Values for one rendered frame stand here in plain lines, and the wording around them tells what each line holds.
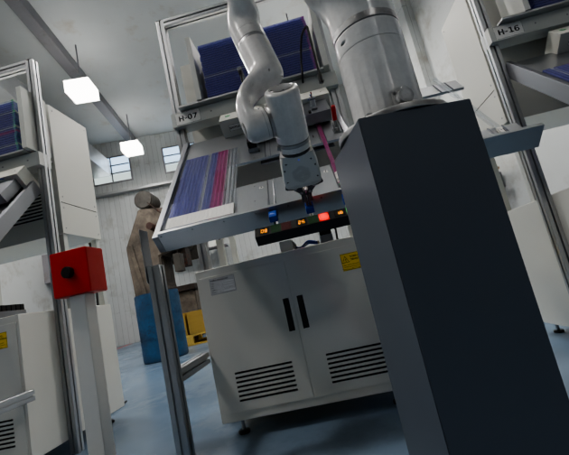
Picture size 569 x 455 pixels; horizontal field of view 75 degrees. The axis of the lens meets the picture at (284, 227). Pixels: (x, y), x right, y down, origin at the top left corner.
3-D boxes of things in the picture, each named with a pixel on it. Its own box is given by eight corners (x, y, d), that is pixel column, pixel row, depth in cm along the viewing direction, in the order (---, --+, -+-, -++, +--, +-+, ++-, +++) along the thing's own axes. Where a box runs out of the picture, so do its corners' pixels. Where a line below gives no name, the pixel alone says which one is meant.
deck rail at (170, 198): (166, 252, 117) (157, 236, 113) (160, 253, 117) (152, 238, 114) (193, 153, 174) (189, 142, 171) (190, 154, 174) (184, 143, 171)
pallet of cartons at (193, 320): (146, 356, 523) (142, 322, 530) (161, 348, 606) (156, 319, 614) (235, 335, 539) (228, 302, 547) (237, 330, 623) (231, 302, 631)
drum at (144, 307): (191, 349, 477) (181, 288, 490) (186, 356, 425) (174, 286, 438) (148, 360, 467) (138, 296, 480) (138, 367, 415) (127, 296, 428)
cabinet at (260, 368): (420, 404, 127) (374, 230, 137) (225, 442, 133) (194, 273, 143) (389, 363, 191) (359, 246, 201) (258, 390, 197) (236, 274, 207)
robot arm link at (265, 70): (209, 45, 97) (245, 131, 85) (266, 26, 99) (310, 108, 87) (218, 72, 106) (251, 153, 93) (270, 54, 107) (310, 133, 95)
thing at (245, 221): (373, 202, 112) (371, 181, 107) (166, 252, 117) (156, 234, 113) (372, 199, 113) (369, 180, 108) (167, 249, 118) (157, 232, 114)
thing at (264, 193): (371, 192, 111) (370, 183, 109) (163, 243, 117) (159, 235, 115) (357, 163, 126) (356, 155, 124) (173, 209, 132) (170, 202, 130)
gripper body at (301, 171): (276, 157, 94) (286, 193, 101) (315, 146, 93) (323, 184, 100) (275, 144, 100) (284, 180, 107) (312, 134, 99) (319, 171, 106)
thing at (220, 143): (347, 148, 142) (345, 135, 139) (183, 190, 148) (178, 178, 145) (331, 117, 169) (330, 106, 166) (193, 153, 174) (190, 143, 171)
